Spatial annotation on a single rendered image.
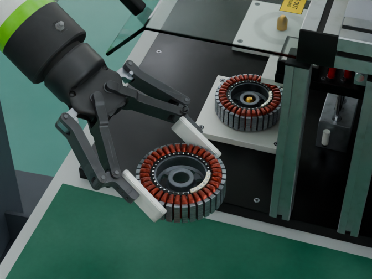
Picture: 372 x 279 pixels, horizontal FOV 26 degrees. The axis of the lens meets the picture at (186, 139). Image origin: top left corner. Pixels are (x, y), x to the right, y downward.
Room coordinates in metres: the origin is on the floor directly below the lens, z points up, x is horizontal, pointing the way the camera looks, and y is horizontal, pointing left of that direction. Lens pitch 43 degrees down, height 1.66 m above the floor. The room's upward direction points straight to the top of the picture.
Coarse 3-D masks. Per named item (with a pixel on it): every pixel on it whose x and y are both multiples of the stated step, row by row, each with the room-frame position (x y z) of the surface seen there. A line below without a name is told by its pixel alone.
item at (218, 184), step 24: (168, 144) 0.75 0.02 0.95; (192, 144) 0.75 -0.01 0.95; (144, 168) 0.70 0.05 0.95; (168, 168) 0.72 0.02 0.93; (192, 168) 0.72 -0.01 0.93; (216, 168) 0.70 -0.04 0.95; (168, 192) 0.66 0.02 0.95; (192, 192) 0.66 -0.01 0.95; (216, 192) 0.66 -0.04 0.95; (168, 216) 0.64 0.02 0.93; (192, 216) 0.64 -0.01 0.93
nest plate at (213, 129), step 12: (216, 84) 1.07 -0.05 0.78; (204, 108) 1.01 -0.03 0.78; (204, 120) 0.98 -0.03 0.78; (216, 120) 0.98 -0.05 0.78; (204, 132) 0.95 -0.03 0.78; (216, 132) 0.95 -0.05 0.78; (228, 132) 0.95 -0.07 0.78; (240, 132) 0.95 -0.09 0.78; (252, 132) 0.95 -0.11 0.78; (264, 132) 0.95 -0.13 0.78; (276, 132) 0.95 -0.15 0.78; (240, 144) 0.93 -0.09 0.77; (252, 144) 0.92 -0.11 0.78; (264, 144) 0.92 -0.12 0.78; (276, 144) 0.92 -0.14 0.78
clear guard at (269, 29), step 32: (160, 0) 0.90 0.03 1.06; (192, 0) 0.90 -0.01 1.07; (224, 0) 0.90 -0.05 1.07; (256, 0) 0.90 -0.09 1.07; (128, 32) 0.87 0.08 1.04; (160, 32) 0.83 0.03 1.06; (192, 32) 0.83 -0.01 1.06; (224, 32) 0.83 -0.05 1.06; (256, 32) 0.83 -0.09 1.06; (288, 32) 0.83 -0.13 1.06
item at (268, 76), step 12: (276, 60) 1.01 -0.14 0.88; (264, 72) 0.98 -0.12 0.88; (276, 72) 0.96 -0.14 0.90; (312, 72) 0.94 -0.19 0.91; (324, 72) 0.96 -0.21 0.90; (336, 72) 0.96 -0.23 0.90; (276, 84) 0.96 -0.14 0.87; (312, 84) 0.94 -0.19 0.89; (324, 84) 0.93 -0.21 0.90; (336, 84) 0.93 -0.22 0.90; (348, 84) 0.93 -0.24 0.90; (348, 96) 0.92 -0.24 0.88; (360, 96) 0.91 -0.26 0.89; (336, 108) 0.93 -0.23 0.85
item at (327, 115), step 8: (328, 96) 0.99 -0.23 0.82; (336, 96) 0.99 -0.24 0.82; (328, 104) 0.97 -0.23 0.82; (344, 104) 0.97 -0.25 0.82; (352, 104) 0.97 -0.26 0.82; (328, 112) 0.95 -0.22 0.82; (344, 112) 0.95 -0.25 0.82; (352, 112) 0.95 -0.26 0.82; (320, 120) 0.93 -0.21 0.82; (328, 120) 0.93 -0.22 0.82; (336, 120) 0.93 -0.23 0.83; (344, 120) 0.93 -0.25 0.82; (352, 120) 0.93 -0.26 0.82; (320, 128) 0.93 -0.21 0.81; (328, 128) 0.92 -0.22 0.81; (336, 128) 0.92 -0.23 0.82; (344, 128) 0.92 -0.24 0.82; (352, 128) 0.96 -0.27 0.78; (320, 136) 0.93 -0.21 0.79; (336, 136) 0.92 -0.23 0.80; (344, 136) 0.92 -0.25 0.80; (320, 144) 0.93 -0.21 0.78; (328, 144) 0.92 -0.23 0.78; (336, 144) 0.92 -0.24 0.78; (344, 144) 0.92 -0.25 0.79
